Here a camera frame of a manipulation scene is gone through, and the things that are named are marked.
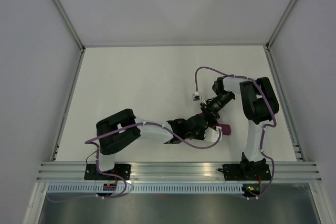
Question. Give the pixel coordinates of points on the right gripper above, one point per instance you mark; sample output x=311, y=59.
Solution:
x=209, y=114

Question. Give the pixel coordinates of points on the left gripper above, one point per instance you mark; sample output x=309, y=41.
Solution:
x=201, y=137

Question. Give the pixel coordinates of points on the purple cloth napkin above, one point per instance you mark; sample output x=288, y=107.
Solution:
x=225, y=129

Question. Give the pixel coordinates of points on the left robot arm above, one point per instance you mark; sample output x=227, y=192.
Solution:
x=130, y=130

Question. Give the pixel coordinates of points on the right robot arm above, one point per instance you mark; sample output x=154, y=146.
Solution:
x=259, y=105

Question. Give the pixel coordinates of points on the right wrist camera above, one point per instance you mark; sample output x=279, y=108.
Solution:
x=197, y=96

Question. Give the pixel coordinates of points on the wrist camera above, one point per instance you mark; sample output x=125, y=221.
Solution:
x=213, y=135
x=197, y=96

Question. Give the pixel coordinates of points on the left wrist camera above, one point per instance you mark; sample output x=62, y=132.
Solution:
x=213, y=135

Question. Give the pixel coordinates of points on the white slotted cable duct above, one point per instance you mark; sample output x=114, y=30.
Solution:
x=147, y=188

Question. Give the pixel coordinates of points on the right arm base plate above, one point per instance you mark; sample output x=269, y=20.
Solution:
x=235, y=172

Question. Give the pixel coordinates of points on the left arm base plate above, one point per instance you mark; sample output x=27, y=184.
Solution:
x=122, y=170

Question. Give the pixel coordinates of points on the aluminium front rail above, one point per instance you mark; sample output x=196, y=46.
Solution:
x=183, y=172

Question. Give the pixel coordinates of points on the right aluminium frame post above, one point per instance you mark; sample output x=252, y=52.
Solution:
x=289, y=8

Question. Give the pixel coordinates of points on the aluminium frame post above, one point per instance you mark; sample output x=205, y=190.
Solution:
x=68, y=24
x=289, y=8

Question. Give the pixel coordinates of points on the left aluminium frame post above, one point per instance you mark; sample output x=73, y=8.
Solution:
x=68, y=24

